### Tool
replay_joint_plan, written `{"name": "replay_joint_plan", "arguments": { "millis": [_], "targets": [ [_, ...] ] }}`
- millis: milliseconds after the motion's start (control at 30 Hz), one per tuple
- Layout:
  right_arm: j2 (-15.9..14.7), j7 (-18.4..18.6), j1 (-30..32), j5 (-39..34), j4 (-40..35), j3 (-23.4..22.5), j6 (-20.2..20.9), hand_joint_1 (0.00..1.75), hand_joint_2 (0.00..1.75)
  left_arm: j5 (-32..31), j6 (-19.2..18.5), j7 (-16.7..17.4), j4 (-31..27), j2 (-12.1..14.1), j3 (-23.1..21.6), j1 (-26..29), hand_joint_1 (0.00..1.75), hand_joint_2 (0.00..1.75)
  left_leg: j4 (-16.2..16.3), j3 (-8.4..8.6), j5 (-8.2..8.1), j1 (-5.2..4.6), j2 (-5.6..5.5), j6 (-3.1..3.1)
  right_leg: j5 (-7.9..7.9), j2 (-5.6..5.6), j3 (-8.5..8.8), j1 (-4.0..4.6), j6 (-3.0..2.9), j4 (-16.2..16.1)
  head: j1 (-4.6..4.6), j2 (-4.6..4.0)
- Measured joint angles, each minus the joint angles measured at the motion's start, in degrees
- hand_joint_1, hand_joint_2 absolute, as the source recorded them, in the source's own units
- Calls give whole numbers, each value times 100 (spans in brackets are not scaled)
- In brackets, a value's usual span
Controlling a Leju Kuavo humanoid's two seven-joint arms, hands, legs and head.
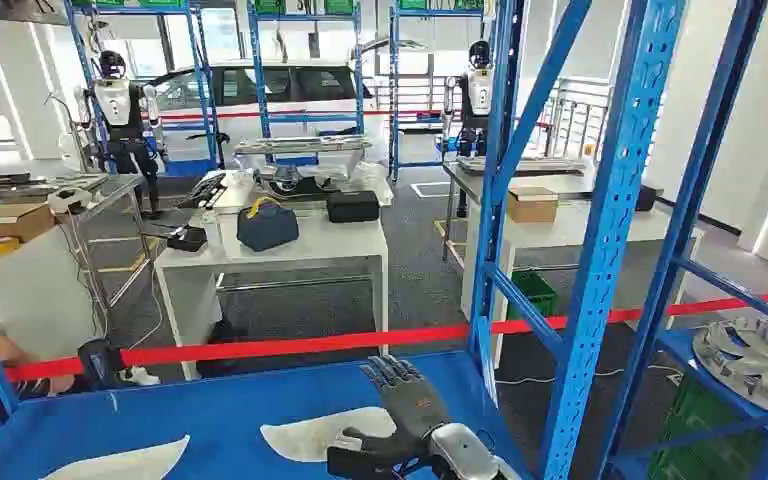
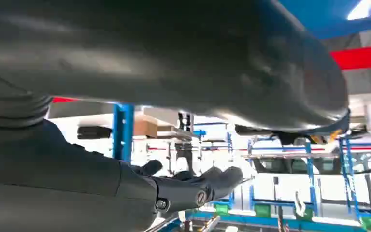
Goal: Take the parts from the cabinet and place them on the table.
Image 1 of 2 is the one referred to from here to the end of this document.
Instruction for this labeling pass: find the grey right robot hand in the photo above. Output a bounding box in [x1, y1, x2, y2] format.
[326, 355, 452, 480]

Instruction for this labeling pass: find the long curved silver metal panel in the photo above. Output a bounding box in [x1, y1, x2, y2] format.
[259, 406, 399, 464]

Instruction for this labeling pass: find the red barrier tape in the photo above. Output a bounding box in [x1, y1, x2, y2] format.
[0, 288, 768, 391]

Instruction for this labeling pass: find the small green plastic crate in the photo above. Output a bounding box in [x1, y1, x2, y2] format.
[507, 269, 560, 321]

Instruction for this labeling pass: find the white table with bag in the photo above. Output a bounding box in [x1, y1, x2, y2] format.
[153, 198, 391, 382]

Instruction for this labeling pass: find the large blue steel shelf rack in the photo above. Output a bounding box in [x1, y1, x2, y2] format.
[0, 0, 768, 480]

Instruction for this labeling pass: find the black hard case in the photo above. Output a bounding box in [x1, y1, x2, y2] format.
[325, 190, 382, 225]

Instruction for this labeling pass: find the dark blue bag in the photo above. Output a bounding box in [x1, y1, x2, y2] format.
[236, 195, 301, 254]

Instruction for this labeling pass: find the cardboard box with tape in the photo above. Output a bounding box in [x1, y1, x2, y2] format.
[506, 186, 561, 225]

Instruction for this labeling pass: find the long white table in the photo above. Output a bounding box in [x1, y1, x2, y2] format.
[460, 198, 705, 369]

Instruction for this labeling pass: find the flat silver metal tray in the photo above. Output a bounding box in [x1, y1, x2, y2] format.
[455, 154, 589, 178]

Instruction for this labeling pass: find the black gadget on table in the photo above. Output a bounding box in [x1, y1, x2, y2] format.
[165, 224, 209, 254]

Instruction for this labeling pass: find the curved white metal panel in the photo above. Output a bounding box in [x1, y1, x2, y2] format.
[39, 435, 191, 480]

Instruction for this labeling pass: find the long silver metal car part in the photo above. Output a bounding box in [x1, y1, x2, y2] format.
[233, 135, 373, 158]

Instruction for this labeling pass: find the large green plastic crate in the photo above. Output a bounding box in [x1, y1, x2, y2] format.
[647, 376, 768, 480]

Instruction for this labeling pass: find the small black box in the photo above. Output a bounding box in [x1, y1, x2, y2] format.
[634, 184, 661, 213]

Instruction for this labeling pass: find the white black humanoid robot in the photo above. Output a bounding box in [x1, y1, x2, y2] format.
[442, 39, 498, 160]
[77, 49, 168, 217]

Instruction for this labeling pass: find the white car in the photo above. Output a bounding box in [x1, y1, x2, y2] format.
[150, 59, 392, 168]

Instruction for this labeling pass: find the silver metal railing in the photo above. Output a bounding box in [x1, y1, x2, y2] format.
[541, 75, 612, 162]

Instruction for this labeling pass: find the round silver metal part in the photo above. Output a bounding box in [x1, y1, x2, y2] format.
[691, 315, 768, 414]

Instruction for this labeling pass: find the steel bench with clutter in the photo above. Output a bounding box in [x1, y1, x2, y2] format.
[0, 170, 155, 313]

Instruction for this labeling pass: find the person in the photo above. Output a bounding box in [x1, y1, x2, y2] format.
[0, 332, 79, 425]

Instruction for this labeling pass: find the flat cardboard box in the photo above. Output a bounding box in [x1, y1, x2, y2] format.
[0, 201, 57, 247]

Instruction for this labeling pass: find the white floor cable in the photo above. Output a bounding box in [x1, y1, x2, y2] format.
[495, 364, 685, 388]

